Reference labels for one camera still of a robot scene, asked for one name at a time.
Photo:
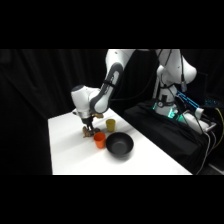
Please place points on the black bowl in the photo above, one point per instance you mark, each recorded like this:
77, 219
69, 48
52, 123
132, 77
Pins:
120, 144

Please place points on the blue-lit control device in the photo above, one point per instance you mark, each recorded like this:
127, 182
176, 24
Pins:
188, 101

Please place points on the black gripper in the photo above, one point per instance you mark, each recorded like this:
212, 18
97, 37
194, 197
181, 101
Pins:
87, 122

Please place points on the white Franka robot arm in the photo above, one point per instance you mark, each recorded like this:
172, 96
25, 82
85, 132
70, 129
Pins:
113, 71

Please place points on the black curtain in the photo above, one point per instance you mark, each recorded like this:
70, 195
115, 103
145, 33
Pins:
36, 93

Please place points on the white power strip box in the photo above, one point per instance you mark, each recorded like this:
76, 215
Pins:
200, 122

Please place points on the orange plastic cup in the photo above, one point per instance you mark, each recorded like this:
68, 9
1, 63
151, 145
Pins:
99, 140

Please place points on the black cloth-covered robot stand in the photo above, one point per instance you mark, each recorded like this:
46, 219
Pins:
160, 130

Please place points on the tiger plush toy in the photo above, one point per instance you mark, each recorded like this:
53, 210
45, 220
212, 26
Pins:
89, 133

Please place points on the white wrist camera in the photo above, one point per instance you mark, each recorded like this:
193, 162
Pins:
76, 113

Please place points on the yellow-brown wrist connector box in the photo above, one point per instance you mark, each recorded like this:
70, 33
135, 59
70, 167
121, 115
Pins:
98, 115

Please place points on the yellow plastic cup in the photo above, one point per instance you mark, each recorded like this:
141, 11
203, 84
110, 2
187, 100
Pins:
110, 125

